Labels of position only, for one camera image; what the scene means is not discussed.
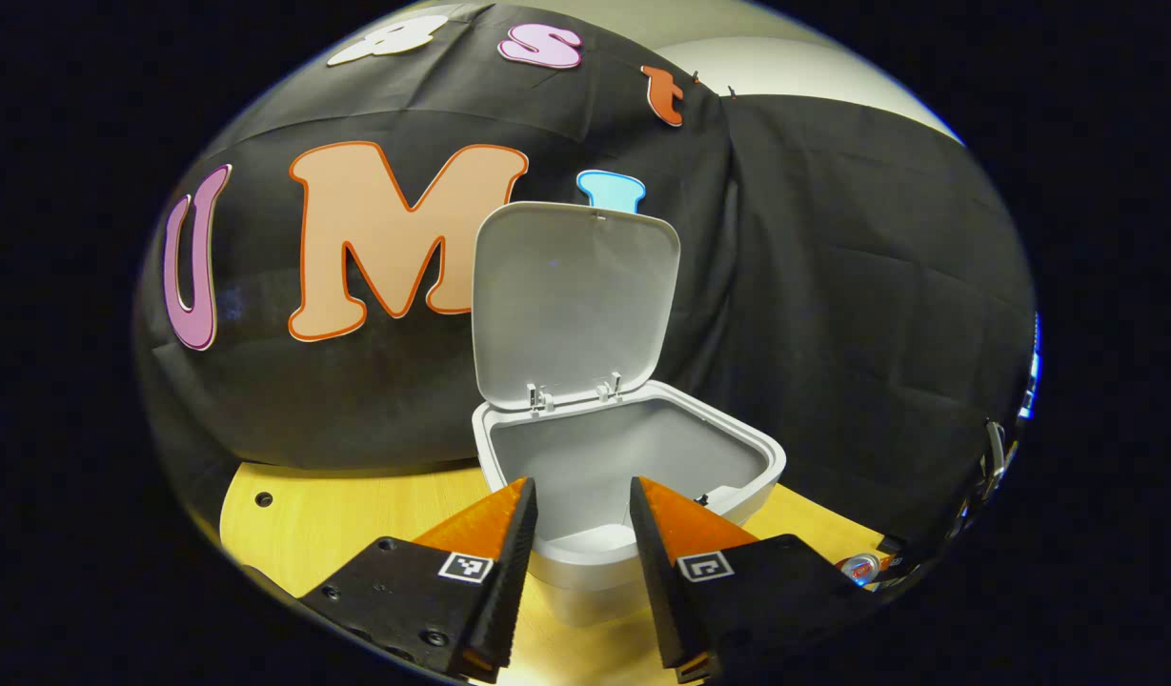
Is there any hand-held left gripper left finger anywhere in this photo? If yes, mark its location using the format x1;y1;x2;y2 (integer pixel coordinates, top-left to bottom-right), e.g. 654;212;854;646
299;476;538;683

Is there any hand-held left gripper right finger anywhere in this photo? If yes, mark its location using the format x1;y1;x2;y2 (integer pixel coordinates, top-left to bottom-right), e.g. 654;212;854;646
630;476;877;683

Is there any white desktop garbage bin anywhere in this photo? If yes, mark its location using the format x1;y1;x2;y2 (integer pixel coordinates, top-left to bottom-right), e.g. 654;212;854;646
471;200;788;627

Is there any wooden desktop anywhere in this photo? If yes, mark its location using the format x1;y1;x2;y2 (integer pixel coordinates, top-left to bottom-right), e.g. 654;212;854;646
218;462;891;686

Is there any black backdrop cloth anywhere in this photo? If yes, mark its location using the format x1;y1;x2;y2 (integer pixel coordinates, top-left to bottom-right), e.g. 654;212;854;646
135;0;1039;563

